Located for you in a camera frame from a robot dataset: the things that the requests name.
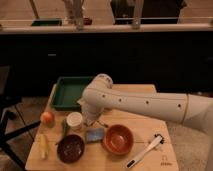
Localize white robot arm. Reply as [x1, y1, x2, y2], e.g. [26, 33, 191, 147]
[78, 74, 213, 136]

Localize purple bowl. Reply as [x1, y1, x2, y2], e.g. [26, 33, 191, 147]
[57, 134, 85, 163]

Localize orange bowl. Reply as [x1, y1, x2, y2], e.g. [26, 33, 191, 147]
[102, 124, 134, 155]

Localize metal spoon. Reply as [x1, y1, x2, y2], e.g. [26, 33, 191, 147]
[97, 120, 109, 128]

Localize white lidded jar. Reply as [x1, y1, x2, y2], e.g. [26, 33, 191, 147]
[66, 112, 83, 130]

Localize blue sponge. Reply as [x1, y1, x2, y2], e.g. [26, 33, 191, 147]
[85, 128, 105, 143]

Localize green plastic tray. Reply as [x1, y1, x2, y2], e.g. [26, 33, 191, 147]
[51, 76, 92, 111]

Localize red apple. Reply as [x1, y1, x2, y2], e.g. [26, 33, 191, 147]
[40, 112, 55, 127]

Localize yellow corn cob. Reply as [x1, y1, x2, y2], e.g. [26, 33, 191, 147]
[40, 134, 48, 159]

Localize white dish brush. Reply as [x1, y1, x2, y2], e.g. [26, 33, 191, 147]
[126, 134, 164, 169]

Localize black chair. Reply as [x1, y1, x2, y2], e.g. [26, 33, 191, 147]
[0, 66, 40, 171]

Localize green tray in background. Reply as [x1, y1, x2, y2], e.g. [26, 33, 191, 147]
[31, 20, 62, 26]

